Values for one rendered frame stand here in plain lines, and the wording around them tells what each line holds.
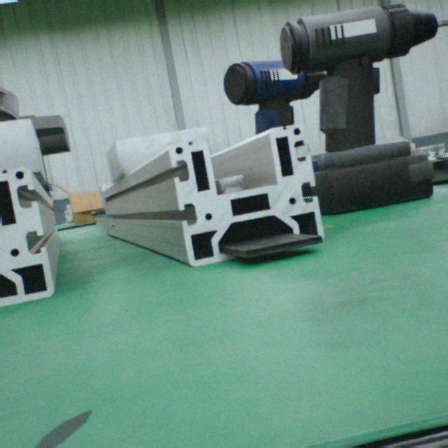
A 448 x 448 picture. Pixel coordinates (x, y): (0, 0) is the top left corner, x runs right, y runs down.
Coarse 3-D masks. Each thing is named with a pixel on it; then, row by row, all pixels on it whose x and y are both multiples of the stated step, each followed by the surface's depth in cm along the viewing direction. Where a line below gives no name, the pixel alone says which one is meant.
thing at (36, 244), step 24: (24, 168) 43; (0, 192) 46; (24, 192) 50; (0, 216) 43; (24, 216) 43; (48, 216) 67; (0, 240) 42; (24, 240) 43; (48, 240) 55; (0, 264) 42; (24, 264) 43; (48, 264) 43; (0, 288) 50; (24, 288) 44; (48, 288) 43
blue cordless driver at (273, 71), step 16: (240, 64) 91; (256, 64) 92; (272, 64) 94; (224, 80) 94; (240, 80) 91; (256, 80) 91; (272, 80) 93; (288, 80) 94; (304, 80) 96; (320, 80) 100; (240, 96) 92; (256, 96) 92; (272, 96) 94; (288, 96) 95; (304, 96) 99; (256, 112) 94; (272, 112) 94; (288, 112) 96; (256, 128) 94; (272, 128) 94; (304, 192) 94
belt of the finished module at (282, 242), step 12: (228, 240) 51; (240, 240) 49; (252, 240) 47; (264, 240) 45; (276, 240) 43; (288, 240) 42; (300, 240) 41; (312, 240) 41; (228, 252) 45; (240, 252) 41; (252, 252) 40; (264, 252) 40
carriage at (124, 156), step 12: (168, 132) 77; (180, 132) 77; (192, 132) 78; (204, 132) 78; (120, 144) 76; (132, 144) 76; (144, 144) 76; (156, 144) 77; (168, 144) 77; (108, 156) 88; (120, 156) 76; (132, 156) 76; (144, 156) 77; (120, 168) 76; (132, 168) 76
